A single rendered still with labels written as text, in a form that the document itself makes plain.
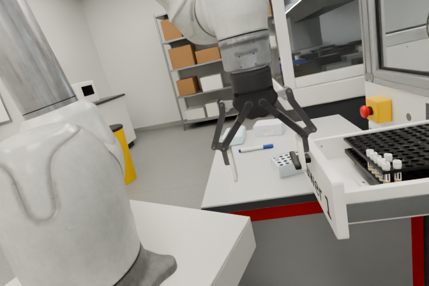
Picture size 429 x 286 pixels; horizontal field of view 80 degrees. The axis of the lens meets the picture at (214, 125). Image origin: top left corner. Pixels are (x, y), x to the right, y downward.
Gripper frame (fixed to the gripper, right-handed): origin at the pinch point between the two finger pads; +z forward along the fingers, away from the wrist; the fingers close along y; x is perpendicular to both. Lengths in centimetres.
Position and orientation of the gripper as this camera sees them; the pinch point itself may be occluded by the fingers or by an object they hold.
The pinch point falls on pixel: (267, 168)
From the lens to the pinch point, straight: 53.4
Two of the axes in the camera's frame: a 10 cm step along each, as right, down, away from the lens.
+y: 9.7, -1.9, -1.6
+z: 2.2, 9.4, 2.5
